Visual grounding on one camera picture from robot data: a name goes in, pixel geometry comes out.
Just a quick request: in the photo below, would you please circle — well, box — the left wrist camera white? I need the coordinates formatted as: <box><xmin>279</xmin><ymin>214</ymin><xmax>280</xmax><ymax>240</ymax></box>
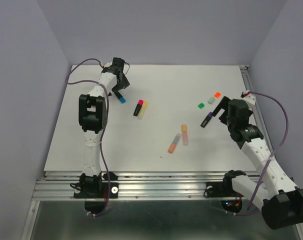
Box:
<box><xmin>102</xmin><ymin>61</ymin><xmax>112</xmax><ymax>71</ymax></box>

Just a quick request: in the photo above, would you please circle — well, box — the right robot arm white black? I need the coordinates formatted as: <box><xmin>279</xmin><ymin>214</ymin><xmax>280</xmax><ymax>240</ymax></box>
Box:
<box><xmin>204</xmin><ymin>93</ymin><xmax>303</xmax><ymax>230</ymax></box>

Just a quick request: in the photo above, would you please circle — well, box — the pale yellow highlighter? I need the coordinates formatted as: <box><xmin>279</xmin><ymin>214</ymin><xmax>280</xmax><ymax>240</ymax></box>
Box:
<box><xmin>137</xmin><ymin>101</ymin><xmax>148</xmax><ymax>120</ymax></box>

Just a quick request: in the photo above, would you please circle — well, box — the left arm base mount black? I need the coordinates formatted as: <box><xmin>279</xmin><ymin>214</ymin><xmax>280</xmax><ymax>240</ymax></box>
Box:
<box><xmin>69</xmin><ymin>172</ymin><xmax>119</xmax><ymax>199</ymax></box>

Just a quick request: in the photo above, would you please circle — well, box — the orange pen cap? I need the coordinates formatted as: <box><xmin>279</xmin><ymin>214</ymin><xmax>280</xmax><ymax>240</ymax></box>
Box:
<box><xmin>214</xmin><ymin>92</ymin><xmax>221</xmax><ymax>99</ymax></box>

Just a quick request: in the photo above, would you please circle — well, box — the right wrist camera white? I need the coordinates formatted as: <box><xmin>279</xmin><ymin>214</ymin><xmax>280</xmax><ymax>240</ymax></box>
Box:
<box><xmin>241</xmin><ymin>90</ymin><xmax>256</xmax><ymax>108</ymax></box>

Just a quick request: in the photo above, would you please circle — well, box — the grey highlighter orange cap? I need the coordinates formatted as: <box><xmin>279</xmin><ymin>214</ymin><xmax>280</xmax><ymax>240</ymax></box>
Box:
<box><xmin>167</xmin><ymin>132</ymin><xmax>182</xmax><ymax>154</ymax></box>

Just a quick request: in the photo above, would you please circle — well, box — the black highlighter pink cap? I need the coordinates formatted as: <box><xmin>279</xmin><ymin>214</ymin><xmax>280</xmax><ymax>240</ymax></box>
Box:
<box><xmin>133</xmin><ymin>99</ymin><xmax>144</xmax><ymax>117</ymax></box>

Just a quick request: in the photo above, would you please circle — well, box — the black highlighter blue cap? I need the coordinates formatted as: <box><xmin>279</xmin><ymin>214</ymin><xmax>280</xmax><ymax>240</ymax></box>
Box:
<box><xmin>117</xmin><ymin>95</ymin><xmax>126</xmax><ymax>104</ymax></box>

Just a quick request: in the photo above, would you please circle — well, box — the pastel pink highlighter orange cap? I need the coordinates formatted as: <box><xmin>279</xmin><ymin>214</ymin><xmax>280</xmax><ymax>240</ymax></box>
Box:
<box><xmin>181</xmin><ymin>124</ymin><xmax>189</xmax><ymax>146</ymax></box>

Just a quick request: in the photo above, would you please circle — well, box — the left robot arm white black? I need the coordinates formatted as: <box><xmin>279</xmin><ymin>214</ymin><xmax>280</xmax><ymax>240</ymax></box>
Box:
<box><xmin>74</xmin><ymin>57</ymin><xmax>130</xmax><ymax>199</ymax></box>

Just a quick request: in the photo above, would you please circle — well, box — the aluminium front rail frame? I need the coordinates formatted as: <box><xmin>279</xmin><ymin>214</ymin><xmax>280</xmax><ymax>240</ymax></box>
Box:
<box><xmin>21</xmin><ymin>171</ymin><xmax>303</xmax><ymax>240</ymax></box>

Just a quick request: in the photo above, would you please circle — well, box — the black highlighter purple cap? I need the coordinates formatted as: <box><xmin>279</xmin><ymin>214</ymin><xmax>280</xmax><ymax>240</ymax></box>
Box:
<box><xmin>200</xmin><ymin>112</ymin><xmax>213</xmax><ymax>128</ymax></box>

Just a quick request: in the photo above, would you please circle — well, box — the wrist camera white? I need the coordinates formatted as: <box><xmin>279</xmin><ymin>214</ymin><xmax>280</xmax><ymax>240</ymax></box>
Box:
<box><xmin>241</xmin><ymin>90</ymin><xmax>256</xmax><ymax>108</ymax></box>
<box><xmin>102</xmin><ymin>61</ymin><xmax>112</xmax><ymax>71</ymax></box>

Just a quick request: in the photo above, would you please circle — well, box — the pastel green pen cap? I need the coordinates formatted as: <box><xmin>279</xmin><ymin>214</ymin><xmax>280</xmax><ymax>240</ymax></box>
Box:
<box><xmin>208</xmin><ymin>97</ymin><xmax>215</xmax><ymax>105</ymax></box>

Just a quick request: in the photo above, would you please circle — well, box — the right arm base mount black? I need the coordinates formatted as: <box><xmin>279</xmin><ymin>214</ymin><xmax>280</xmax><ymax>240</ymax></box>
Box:
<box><xmin>203</xmin><ymin>181</ymin><xmax>238</xmax><ymax>198</ymax></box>

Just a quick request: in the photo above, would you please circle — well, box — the aluminium right rail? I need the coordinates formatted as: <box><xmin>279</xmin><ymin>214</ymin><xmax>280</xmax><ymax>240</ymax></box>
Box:
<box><xmin>238</xmin><ymin>64</ymin><xmax>282</xmax><ymax>176</ymax></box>

